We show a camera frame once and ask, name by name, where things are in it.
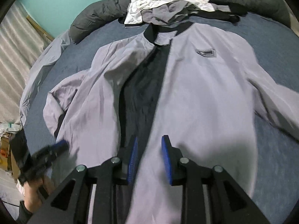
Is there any white garment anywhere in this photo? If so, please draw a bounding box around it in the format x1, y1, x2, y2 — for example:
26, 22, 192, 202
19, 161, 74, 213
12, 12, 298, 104
124, 0, 217, 28

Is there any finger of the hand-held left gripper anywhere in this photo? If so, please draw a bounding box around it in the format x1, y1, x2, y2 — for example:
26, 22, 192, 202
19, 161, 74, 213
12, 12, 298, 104
31, 146, 59, 168
48, 140, 69, 155

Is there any crumpled plastic bag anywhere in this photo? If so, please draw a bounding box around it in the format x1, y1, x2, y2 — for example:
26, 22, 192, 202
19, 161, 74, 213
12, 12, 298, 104
0, 122, 22, 134

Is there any light grey pillow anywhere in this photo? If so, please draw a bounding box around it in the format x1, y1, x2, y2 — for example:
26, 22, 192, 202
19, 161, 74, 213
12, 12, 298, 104
20, 30, 71, 125

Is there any beige curtain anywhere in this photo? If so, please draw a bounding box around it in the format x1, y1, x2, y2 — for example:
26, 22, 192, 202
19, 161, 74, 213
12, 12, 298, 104
0, 1, 53, 125

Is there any light grey jacket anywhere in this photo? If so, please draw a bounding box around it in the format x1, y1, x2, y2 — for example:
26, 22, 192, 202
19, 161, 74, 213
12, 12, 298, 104
43, 22, 299, 224

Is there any black garment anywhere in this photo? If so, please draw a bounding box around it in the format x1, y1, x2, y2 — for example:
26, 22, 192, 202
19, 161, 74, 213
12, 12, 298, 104
198, 2, 248, 24

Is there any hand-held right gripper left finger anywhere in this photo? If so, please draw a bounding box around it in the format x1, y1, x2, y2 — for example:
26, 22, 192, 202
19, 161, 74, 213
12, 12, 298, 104
28, 135, 139, 224

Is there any cardboard box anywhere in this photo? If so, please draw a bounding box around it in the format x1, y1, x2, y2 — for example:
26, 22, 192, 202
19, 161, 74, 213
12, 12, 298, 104
0, 131, 19, 183

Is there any dark grey duvet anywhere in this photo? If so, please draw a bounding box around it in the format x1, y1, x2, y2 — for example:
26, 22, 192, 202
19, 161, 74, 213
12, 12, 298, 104
69, 0, 291, 44

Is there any person's left hand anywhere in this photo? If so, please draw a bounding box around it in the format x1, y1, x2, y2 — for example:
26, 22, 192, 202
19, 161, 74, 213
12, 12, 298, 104
23, 176, 57, 213

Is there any person's left forearm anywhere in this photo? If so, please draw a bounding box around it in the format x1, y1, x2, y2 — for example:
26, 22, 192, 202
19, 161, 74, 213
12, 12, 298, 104
14, 199, 35, 224

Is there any dark grey garment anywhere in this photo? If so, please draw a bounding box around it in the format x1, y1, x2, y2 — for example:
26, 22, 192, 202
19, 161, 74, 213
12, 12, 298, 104
141, 1, 202, 26

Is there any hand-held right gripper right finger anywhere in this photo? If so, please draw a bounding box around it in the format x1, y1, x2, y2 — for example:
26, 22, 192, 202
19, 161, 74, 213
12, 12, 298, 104
162, 135, 271, 224

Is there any wooden frame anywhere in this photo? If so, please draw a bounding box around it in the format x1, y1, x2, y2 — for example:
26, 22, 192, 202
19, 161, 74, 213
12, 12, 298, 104
26, 15, 56, 43

